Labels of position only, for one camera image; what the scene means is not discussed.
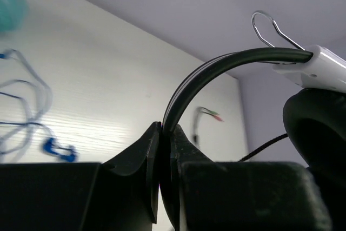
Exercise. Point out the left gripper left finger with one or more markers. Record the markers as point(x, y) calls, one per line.
point(120, 194)

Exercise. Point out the teal cat ear headphones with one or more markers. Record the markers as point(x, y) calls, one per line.
point(13, 13)

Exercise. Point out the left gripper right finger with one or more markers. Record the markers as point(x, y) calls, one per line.
point(200, 194)

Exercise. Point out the white black headphones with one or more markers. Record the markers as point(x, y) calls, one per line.
point(314, 118)

